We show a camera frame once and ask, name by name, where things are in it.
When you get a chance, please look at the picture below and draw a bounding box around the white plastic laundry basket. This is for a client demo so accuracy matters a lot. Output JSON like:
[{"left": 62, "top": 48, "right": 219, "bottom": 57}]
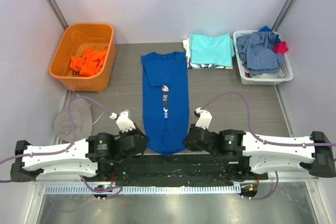
[{"left": 233, "top": 30, "right": 293, "bottom": 86}]

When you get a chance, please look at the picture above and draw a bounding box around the orange t shirt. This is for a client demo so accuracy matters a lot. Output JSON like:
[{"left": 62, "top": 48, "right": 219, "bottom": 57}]
[{"left": 70, "top": 48, "right": 107, "bottom": 77}]

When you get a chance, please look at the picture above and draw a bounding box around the folded white printed t shirt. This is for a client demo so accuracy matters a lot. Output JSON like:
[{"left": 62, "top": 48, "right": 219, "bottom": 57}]
[{"left": 182, "top": 38, "right": 233, "bottom": 70}]

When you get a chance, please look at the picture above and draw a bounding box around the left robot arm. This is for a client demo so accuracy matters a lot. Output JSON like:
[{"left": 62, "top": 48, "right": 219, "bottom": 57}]
[{"left": 10, "top": 127, "right": 149, "bottom": 183}]

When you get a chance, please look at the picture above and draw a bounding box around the folded teal t shirt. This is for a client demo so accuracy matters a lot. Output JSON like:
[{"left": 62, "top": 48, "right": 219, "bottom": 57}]
[{"left": 189, "top": 34, "right": 235, "bottom": 68}]

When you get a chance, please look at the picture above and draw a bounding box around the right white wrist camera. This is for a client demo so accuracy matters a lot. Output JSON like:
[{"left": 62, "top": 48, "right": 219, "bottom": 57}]
[{"left": 194, "top": 107, "right": 212, "bottom": 130}]

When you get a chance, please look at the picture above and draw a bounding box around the orange plastic tub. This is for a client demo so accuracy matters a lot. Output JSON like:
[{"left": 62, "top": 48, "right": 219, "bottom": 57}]
[{"left": 49, "top": 23, "right": 116, "bottom": 92}]

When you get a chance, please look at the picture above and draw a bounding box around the slotted white cable duct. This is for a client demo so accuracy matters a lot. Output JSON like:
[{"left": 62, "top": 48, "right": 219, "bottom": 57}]
[{"left": 44, "top": 184, "right": 241, "bottom": 195}]

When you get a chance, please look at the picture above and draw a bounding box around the grey cap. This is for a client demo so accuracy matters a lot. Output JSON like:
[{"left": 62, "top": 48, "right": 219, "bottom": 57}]
[{"left": 54, "top": 95, "right": 93, "bottom": 143}]

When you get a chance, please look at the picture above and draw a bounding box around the red cloth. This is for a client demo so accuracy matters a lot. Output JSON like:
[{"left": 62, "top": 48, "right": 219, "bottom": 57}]
[{"left": 274, "top": 41, "right": 288, "bottom": 55}]

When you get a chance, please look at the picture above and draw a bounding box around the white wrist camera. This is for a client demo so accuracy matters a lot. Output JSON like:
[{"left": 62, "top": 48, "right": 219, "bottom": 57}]
[
  {"left": 194, "top": 107, "right": 212, "bottom": 130},
  {"left": 110, "top": 110, "right": 135, "bottom": 133}
]

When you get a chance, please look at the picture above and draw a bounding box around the blue cloth in basket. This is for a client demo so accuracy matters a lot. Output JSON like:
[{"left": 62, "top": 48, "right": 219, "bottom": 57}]
[{"left": 259, "top": 26, "right": 281, "bottom": 45}]

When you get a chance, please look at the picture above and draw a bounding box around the blue t shirt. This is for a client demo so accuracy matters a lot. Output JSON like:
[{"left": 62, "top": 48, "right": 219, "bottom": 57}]
[{"left": 141, "top": 51, "right": 190, "bottom": 156}]

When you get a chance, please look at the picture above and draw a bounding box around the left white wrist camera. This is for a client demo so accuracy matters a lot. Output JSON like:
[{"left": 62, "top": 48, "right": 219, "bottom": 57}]
[{"left": 110, "top": 110, "right": 135, "bottom": 133}]

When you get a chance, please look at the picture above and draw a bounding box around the blue checkered shirt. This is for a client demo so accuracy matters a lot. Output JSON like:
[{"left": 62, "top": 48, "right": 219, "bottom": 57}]
[{"left": 236, "top": 31, "right": 286, "bottom": 75}]

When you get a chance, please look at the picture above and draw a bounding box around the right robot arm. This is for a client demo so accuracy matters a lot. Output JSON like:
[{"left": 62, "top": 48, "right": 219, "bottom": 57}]
[{"left": 183, "top": 126, "right": 335, "bottom": 179}]

